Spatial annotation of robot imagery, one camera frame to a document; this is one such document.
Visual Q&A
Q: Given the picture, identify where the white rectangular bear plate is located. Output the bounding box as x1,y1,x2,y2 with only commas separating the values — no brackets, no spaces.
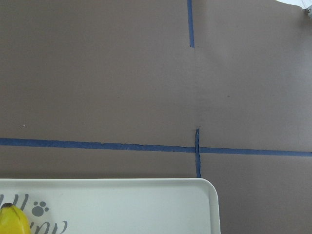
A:
0,178,221,234

